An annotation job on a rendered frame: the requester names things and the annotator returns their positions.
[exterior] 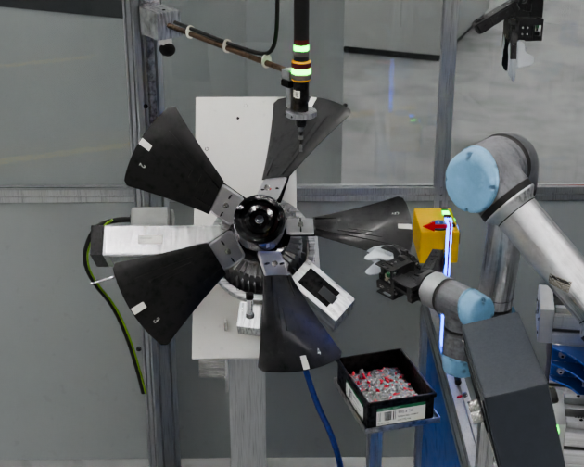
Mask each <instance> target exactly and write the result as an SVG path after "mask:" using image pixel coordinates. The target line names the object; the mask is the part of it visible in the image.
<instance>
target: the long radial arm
mask: <svg viewBox="0 0 584 467"><path fill-rule="evenodd" d="M221 227H223V225H131V226H104V237H103V256H104V258H105V260H106V262H107V264H108V266H109V267H114V265H115V263H116V262H121V261H125V260H130V259H138V258H142V257H147V256H151V255H156V254H159V253H164V252H168V251H172V250H175V249H180V248H184V247H188V246H194V245H199V244H203V243H209V242H210V241H212V240H213V239H215V238H216V237H218V236H219V235H220V233H222V229H221Z"/></svg>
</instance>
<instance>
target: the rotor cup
mask: <svg viewBox="0 0 584 467"><path fill-rule="evenodd" d="M257 215H262V216H263V218H264V221H263V223H256V222H255V217H256V216H257ZM230 229H231V230H232V232H233V233H234V235H235V238H236V239H237V241H238V243H239V245H241V247H242V249H243V251H244V253H245V255H246V256H245V257H244V259H245V260H247V261H249V262H252V263H258V264H259V262H258V259H257V256H256V253H255V252H259V251H279V252H280V253H281V254H282V255H283V254H284V253H285V251H286V249H287V247H288V245H289V242H290V237H291V236H286V215H285V212H284V209H283V208H282V206H281V205H280V204H279V202H277V201H276V200H275V199H274V198H272V197H270V196H266V195H254V196H249V197H247V198H245V199H244V200H243V201H242V202H241V203H240V204H239V205H238V206H237V208H236V209H235V213H234V224H233V226H230ZM237 235H239V239H238V238H237ZM267 244H270V247H268V248H266V245H267Z"/></svg>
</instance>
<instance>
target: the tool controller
mask: <svg viewBox="0 0 584 467"><path fill-rule="evenodd" d="M462 330H463V335H462V337H463V340H462V342H463V344H464V347H465V348H464V352H465V356H466V360H467V365H468V368H469V372H470V376H471V380H472V384H473V387H474V390H475V393H476V399H474V400H470V401H467V404H468V408H469V411H470V412H471V417H472V421H473V424H476V423H484V424H485V428H486V431H487V434H488V438H489V443H490V446H491V449H492V452H493V456H494V459H495V462H496V465H497V467H565V460H564V455H563V451H562V446H561V441H560V436H559V433H558V428H557V423H556V419H555V414H554V409H553V405H552V404H555V403H558V401H559V399H558V395H557V392H556V389H555V387H549V384H548V381H547V379H546V377H545V374H544V372H543V370H542V368H541V365H540V362H539V359H538V357H537V354H536V352H535V350H534V347H533V346H532V343H531V341H530V339H529V336H528V334H527V330H526V328H525V325H524V324H523V321H522V319H521V316H520V314H519V313H518V312H513V313H509V314H505V315H502V316H498V317H493V318H489V319H485V320H482V321H478V322H470V323H467V324H464V325H463V326H462Z"/></svg>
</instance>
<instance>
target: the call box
mask: <svg viewBox="0 0 584 467"><path fill-rule="evenodd" d="M448 210H449V213H450V215H451V219H452V223H455V227H452V234H451V263H456V262H457V261H458V248H459V234H460V233H459V230H458V227H457V224H456V222H455V219H454V217H453V214H452V212H451V209H450V208H448ZM435 220H441V221H445V219H444V217H443V214H442V211H441V208H415V209H414V211H413V242H414V246H415V249H416V253H417V257H418V260H419V262H420V263H425V261H426V260H427V258H428V256H429V254H430V252H431V250H432V249H443V253H444V255H445V248H446V232H447V228H443V229H435V231H432V230H429V229H426V228H425V227H423V226H424V225H427V224H428V223H431V221H435Z"/></svg>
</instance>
